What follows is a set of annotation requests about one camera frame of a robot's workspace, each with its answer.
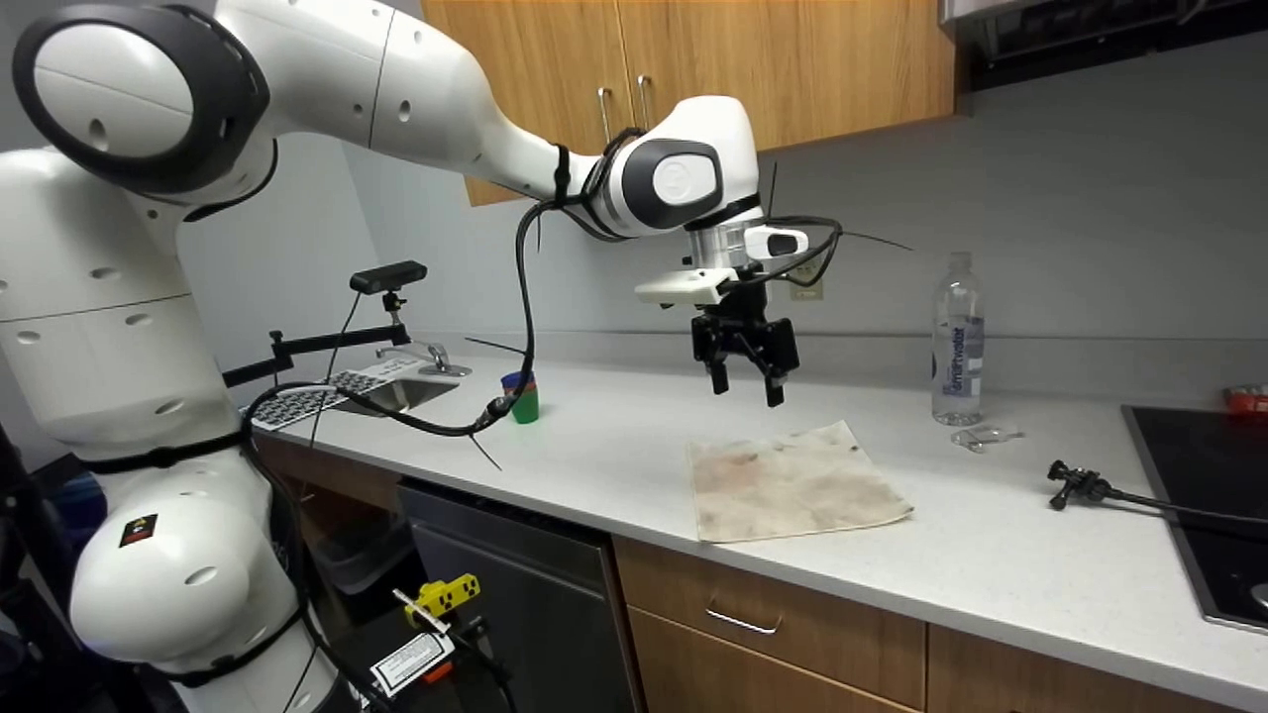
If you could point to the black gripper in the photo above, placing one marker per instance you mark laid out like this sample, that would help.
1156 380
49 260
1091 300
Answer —
738 327

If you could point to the beige stained cloth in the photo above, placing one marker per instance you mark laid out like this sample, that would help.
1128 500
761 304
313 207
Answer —
791 489

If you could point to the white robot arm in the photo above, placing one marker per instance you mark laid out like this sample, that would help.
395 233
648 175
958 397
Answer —
121 233

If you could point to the clear water bottle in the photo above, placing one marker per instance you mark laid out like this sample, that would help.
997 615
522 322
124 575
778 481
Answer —
958 348

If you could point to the green and blue cup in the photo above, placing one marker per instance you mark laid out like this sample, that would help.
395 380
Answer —
522 393

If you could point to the wooden drawer front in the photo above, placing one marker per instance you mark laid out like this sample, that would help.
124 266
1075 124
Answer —
713 638

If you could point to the black dishwasher front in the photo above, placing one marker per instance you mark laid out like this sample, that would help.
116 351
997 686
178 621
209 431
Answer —
548 601

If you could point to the steel sink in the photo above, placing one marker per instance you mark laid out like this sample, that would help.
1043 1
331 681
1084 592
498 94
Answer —
368 393

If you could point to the wooden upper cabinet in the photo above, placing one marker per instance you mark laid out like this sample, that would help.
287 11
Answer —
807 68

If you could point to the yellow power strip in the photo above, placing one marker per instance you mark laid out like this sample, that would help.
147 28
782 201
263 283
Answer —
442 598

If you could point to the black cooktop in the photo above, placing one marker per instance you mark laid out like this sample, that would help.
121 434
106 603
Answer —
1209 472

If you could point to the red item by cooktop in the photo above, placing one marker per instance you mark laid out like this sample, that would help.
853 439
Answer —
1247 402

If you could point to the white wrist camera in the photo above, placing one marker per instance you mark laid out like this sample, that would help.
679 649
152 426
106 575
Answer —
761 245

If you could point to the black camera on stand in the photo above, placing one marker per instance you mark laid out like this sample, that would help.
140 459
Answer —
384 278

